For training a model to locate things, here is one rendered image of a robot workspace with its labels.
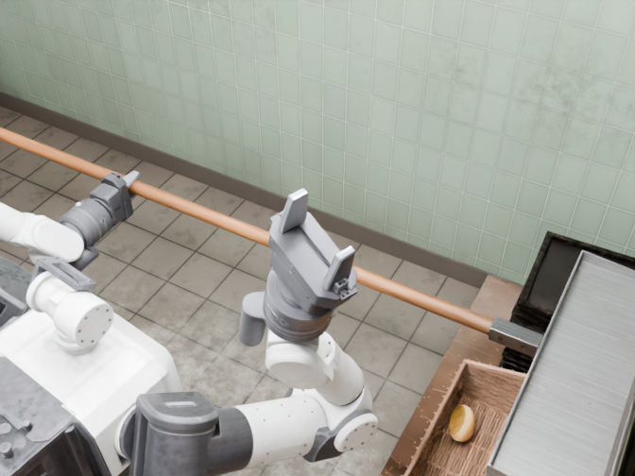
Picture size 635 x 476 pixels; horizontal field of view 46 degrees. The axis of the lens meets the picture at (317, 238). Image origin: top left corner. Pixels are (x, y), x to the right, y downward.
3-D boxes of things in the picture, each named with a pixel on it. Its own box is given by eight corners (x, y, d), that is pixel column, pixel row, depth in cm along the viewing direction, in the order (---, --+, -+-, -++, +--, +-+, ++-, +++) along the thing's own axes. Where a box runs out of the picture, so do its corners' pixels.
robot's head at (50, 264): (54, 336, 101) (69, 286, 100) (15, 307, 105) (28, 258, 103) (89, 330, 107) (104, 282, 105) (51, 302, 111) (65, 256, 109)
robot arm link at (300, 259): (313, 317, 78) (299, 361, 88) (384, 274, 82) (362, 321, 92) (246, 229, 82) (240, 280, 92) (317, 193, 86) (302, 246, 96)
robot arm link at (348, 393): (356, 364, 104) (392, 408, 119) (317, 315, 110) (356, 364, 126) (297, 413, 103) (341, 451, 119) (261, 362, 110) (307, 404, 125)
